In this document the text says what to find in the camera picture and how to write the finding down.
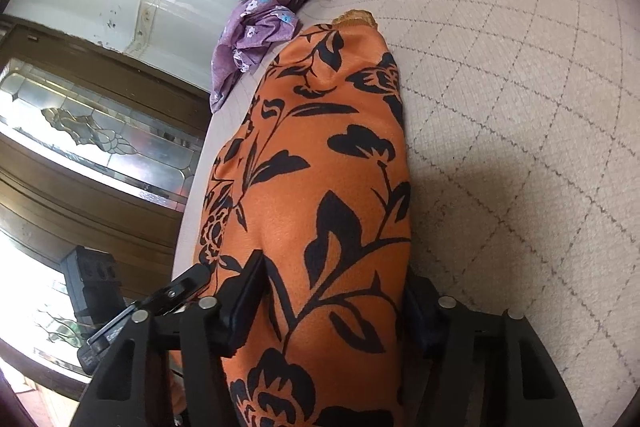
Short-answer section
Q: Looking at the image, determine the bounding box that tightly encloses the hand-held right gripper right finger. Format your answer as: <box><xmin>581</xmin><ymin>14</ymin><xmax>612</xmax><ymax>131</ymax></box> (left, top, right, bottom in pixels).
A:
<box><xmin>402</xmin><ymin>274</ymin><xmax>583</xmax><ymax>427</ymax></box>

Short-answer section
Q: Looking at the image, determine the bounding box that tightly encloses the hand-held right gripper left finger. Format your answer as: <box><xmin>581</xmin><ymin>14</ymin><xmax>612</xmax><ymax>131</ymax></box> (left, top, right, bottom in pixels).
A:
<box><xmin>75</xmin><ymin>249</ymin><xmax>268</xmax><ymax>427</ymax></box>

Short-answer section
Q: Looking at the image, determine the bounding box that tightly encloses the purple floral garment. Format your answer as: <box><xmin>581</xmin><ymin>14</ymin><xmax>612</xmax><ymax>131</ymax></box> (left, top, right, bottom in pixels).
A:
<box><xmin>209</xmin><ymin>0</ymin><xmax>308</xmax><ymax>115</ymax></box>

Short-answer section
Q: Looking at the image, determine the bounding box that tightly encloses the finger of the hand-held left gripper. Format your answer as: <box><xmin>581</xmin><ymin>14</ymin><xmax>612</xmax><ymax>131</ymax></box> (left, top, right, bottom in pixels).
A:
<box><xmin>142</xmin><ymin>263</ymin><xmax>211</xmax><ymax>314</ymax></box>

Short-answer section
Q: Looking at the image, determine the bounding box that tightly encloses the orange black floral shirt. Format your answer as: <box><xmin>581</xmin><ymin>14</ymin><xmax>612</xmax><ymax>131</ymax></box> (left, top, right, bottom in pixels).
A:
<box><xmin>169</xmin><ymin>9</ymin><xmax>413</xmax><ymax>427</ymax></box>

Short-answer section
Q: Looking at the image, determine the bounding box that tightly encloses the wooden door with patterned glass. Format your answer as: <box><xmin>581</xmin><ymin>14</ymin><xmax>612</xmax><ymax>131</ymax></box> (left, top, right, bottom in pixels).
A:
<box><xmin>0</xmin><ymin>14</ymin><xmax>213</xmax><ymax>408</ymax></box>

